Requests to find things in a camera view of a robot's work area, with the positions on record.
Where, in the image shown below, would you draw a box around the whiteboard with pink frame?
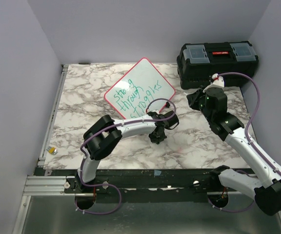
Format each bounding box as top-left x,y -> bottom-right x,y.
104,58 -> 176,119

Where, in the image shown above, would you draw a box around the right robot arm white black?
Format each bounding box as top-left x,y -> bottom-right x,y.
186,87 -> 281,215

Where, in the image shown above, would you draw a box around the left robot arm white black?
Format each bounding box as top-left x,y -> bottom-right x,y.
76,111 -> 179,193

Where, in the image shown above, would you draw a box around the black toolbox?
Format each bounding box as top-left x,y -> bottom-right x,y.
177,41 -> 259,90

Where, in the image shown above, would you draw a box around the small yellow connector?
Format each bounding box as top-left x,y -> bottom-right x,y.
46,146 -> 57,155

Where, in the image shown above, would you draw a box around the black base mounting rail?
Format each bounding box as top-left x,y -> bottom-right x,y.
33,168 -> 239,203

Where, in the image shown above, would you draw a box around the aluminium frame rail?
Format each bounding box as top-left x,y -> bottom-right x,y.
23,64 -> 68,196

